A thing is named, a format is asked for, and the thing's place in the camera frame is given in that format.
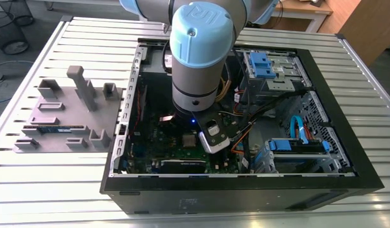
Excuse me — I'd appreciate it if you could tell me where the blue plastic drive latch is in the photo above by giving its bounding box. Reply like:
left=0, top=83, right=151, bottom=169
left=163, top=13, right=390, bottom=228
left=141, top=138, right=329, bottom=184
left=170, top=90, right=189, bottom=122
left=255, top=67, right=277, bottom=78
left=250, top=52, right=271, bottom=68

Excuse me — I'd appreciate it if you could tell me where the blue disk carrier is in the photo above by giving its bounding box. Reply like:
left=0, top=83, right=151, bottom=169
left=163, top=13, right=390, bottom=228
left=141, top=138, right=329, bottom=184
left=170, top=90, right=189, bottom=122
left=267, top=139, right=330, bottom=155

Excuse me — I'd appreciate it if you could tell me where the black graphics card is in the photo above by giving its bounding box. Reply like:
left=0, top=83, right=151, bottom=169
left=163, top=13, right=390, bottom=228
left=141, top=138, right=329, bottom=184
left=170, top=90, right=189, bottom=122
left=159, top=158, right=207, bottom=174

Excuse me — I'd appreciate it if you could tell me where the green motherboard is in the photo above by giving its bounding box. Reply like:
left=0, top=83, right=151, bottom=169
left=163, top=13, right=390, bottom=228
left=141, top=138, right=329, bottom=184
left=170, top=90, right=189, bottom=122
left=127, top=108, right=243, bottom=174

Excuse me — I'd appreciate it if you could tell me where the metal drive cage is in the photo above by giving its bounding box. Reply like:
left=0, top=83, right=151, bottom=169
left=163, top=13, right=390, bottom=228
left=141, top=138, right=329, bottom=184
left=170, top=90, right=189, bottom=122
left=239, top=51, right=313, bottom=105

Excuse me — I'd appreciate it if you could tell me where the grey parts rack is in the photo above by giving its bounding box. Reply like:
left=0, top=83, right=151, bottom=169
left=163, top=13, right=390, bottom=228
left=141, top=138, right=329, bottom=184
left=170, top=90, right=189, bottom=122
left=12, top=66, right=127, bottom=154

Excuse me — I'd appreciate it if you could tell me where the thick black cable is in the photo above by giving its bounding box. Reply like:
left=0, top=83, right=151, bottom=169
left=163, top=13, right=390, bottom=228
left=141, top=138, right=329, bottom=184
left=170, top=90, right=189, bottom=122
left=162, top=40, right=174, bottom=75

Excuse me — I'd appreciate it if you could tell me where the grey wire bundle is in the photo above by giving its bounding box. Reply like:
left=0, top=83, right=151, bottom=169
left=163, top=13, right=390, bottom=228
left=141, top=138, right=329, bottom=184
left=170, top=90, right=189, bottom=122
left=219, top=104, right=251, bottom=117

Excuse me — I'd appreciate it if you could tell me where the thin black cable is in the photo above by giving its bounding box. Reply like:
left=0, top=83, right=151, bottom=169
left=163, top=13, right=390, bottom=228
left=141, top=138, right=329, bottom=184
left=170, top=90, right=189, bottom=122
left=225, top=48, right=249, bottom=105

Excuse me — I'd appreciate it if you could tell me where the metal disk bay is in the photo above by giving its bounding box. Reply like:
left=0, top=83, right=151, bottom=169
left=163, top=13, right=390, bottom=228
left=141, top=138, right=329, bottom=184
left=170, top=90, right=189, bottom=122
left=250, top=137, right=341, bottom=174

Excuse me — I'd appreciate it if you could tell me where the wooden cabinet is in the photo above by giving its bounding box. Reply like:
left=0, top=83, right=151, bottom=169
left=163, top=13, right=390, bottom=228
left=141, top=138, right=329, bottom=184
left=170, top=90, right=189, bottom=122
left=339, top=0, right=390, bottom=66

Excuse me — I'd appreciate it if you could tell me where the blue flat wire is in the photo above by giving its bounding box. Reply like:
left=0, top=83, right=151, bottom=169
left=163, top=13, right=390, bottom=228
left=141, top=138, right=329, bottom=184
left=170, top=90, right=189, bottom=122
left=290, top=115, right=310, bottom=145

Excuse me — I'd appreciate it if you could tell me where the red orange wire bundle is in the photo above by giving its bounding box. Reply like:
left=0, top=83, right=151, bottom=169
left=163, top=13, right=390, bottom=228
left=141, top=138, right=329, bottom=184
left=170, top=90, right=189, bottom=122
left=303, top=124, right=314, bottom=142

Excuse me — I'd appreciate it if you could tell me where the small black mesh bin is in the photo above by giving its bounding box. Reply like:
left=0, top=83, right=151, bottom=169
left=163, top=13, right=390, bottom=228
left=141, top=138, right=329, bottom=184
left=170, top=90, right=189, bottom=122
left=0, top=0, right=36, bottom=27

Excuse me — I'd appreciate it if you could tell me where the wooden desk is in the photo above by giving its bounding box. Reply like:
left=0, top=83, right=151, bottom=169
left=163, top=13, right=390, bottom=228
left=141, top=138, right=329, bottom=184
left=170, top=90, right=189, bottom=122
left=270, top=0, right=334, bottom=33

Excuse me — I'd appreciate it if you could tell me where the yellow wire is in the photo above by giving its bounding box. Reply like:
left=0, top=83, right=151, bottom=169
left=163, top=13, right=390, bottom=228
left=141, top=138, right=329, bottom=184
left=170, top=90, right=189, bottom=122
left=217, top=79, right=233, bottom=102

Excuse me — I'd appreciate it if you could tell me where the grey power supply unit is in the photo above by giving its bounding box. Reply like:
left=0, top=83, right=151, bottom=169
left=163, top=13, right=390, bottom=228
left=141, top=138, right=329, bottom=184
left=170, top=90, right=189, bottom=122
left=139, top=49, right=175, bottom=107

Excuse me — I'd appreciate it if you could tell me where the black PC case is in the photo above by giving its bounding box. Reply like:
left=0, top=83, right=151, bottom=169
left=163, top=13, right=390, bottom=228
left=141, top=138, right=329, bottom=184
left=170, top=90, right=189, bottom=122
left=99, top=37, right=386, bottom=216

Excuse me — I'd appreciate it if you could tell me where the silver CPU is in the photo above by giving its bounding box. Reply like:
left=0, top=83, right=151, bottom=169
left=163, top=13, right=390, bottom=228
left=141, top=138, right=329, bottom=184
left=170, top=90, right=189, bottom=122
left=182, top=133, right=198, bottom=148

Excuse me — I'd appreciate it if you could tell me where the green RAM stick blue label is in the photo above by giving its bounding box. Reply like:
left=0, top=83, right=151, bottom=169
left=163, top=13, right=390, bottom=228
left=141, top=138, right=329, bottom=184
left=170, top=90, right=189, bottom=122
left=26, top=125, right=84, bottom=133

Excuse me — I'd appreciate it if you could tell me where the silver rounded wrist camera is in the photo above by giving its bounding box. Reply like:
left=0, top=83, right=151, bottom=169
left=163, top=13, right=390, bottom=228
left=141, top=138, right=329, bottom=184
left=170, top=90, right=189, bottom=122
left=197, top=113, right=231, bottom=154

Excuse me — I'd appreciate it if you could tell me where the black sleeved cable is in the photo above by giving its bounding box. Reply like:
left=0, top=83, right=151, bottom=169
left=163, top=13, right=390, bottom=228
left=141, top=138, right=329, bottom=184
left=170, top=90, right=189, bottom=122
left=229, top=91, right=310, bottom=141

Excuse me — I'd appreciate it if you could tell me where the large black mesh bin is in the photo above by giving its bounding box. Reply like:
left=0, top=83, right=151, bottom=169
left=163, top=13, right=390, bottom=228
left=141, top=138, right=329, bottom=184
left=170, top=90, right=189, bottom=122
left=0, top=10, right=30, bottom=55

